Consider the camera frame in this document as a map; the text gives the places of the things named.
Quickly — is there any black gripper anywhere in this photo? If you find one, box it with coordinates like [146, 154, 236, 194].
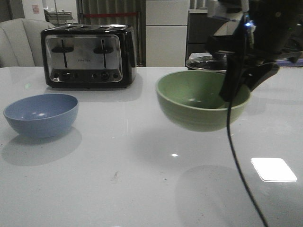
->
[205, 0, 303, 102]

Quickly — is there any green bowl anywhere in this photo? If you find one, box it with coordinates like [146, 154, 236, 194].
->
[156, 70, 250, 132]

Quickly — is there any blue bowl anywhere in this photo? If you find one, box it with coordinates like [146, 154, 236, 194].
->
[3, 93, 79, 138]

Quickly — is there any glass pot lid blue knob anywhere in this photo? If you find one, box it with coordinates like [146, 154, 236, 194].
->
[185, 52, 227, 73]

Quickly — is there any dark kitchen counter cabinet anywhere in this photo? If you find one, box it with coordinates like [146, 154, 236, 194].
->
[186, 11, 216, 59]

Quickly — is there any white refrigerator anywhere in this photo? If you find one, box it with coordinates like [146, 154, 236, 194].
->
[146, 0, 189, 67]

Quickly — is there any black chrome four-slot toaster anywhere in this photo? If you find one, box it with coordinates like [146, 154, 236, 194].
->
[41, 24, 137, 89]

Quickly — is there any beige armchair left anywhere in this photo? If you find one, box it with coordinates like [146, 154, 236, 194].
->
[0, 18, 54, 68]

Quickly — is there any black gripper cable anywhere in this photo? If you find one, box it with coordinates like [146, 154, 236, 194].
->
[226, 14, 270, 227]

